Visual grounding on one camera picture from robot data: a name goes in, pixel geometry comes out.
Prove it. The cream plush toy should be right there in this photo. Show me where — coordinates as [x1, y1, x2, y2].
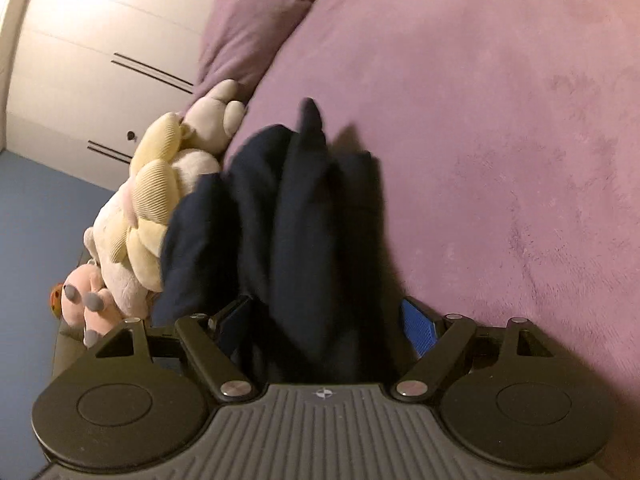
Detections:
[82, 112, 222, 321]

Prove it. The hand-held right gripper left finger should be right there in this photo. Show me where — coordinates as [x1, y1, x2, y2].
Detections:
[94, 296, 263, 403]

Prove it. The beige plush bear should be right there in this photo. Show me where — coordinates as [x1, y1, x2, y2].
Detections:
[181, 79, 247, 153]

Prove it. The white wardrobe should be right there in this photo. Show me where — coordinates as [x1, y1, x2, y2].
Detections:
[0, 0, 241, 192]

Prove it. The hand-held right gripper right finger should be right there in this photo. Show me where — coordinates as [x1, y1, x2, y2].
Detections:
[392, 296, 553, 402]

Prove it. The dark navy garment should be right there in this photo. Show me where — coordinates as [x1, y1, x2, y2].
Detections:
[151, 97, 401, 387]

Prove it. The pink plush toy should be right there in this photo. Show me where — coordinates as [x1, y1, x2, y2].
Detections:
[59, 262, 126, 350]

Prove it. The purple blanket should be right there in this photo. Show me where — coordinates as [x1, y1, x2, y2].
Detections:
[227, 0, 640, 396]

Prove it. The purple pillow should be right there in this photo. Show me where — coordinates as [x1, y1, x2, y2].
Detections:
[182, 0, 323, 118]

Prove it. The dark wardrobe handle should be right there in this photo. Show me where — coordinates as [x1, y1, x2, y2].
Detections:
[86, 140, 135, 165]

